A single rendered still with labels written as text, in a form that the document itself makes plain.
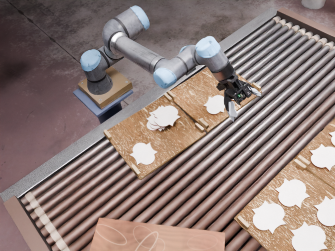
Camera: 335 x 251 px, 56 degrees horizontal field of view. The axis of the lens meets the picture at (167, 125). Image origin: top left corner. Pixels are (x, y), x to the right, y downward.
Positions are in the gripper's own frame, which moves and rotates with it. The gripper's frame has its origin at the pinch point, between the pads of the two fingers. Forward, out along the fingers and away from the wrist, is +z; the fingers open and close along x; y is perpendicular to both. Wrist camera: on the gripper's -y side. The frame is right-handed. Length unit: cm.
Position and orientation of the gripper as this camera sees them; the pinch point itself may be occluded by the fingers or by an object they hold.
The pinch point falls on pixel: (246, 108)
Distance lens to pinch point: 131.0
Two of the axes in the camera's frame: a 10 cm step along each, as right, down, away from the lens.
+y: 3.6, 3.6, -8.6
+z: 5.8, 6.4, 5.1
